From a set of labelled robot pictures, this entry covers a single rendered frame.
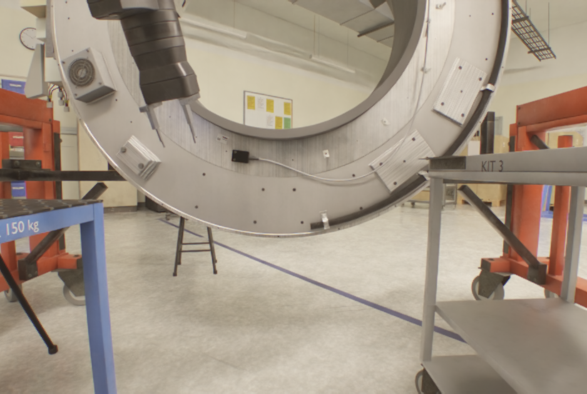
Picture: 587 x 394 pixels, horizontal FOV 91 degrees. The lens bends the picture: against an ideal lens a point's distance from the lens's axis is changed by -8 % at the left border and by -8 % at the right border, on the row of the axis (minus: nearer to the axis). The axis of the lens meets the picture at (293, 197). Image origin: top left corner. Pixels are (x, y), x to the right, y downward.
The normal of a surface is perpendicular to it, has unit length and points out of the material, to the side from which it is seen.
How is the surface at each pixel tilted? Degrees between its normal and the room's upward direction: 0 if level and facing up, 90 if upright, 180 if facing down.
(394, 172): 90
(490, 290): 90
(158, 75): 110
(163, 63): 122
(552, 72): 90
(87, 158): 90
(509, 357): 0
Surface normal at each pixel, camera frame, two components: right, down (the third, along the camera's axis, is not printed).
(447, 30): 0.00, 0.08
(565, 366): 0.00, -1.00
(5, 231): 1.00, 0.00
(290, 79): 0.64, 0.07
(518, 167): -1.00, 0.00
